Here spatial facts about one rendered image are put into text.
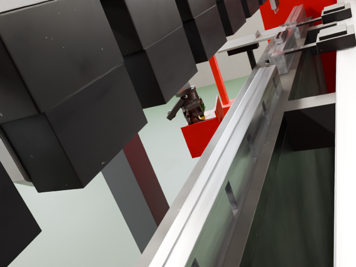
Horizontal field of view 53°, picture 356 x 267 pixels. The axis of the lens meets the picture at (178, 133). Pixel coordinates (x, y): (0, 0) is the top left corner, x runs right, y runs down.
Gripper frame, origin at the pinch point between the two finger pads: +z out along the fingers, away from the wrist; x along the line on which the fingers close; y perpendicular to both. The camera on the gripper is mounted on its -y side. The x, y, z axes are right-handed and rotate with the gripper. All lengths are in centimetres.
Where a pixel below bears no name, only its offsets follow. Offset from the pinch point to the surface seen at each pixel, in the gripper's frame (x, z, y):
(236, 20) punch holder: -48, -43, 34
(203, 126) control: -4.9, -4.1, 4.9
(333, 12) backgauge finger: 19, -22, 67
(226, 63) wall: 340, 50, -19
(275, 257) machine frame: -76, 4, 26
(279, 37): 18, -21, 44
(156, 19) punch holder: -86, -52, 26
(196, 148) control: -4.9, 4.0, -1.7
